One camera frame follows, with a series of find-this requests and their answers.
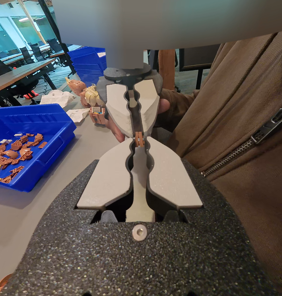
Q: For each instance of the black framed grey panel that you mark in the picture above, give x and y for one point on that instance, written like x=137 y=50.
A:
x=196 y=57

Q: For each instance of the grey desk wooden edge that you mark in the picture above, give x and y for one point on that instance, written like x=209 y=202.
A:
x=20 y=74

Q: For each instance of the blue plastic bin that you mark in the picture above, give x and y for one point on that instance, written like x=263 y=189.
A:
x=50 y=143

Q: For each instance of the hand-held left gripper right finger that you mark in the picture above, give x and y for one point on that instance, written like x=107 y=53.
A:
x=173 y=180

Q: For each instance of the wooden post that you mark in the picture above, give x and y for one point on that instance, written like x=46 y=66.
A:
x=166 y=69

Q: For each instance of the white paper leaflet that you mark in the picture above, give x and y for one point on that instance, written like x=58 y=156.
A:
x=77 y=114
x=57 y=98

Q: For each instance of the person's brown jacket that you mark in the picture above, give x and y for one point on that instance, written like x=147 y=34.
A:
x=235 y=161

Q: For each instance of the pile of brown lego pieces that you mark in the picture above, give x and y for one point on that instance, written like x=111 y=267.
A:
x=16 y=152

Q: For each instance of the tan lego figure part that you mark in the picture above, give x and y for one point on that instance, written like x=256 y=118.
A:
x=92 y=96

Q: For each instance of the black office chair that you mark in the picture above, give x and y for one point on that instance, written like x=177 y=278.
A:
x=0 y=67

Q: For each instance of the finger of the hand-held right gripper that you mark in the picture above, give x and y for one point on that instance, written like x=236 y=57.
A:
x=148 y=99
x=116 y=104

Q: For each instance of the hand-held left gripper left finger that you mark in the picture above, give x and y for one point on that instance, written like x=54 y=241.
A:
x=106 y=182

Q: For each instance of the stack of blue bins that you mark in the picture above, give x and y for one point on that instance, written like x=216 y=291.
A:
x=87 y=62

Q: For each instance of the brown lego assembly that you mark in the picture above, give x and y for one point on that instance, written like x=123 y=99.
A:
x=2 y=284

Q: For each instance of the person's right hand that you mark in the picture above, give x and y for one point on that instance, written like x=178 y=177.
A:
x=164 y=106

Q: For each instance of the person's right forearm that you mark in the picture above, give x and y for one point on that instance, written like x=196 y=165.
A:
x=178 y=106

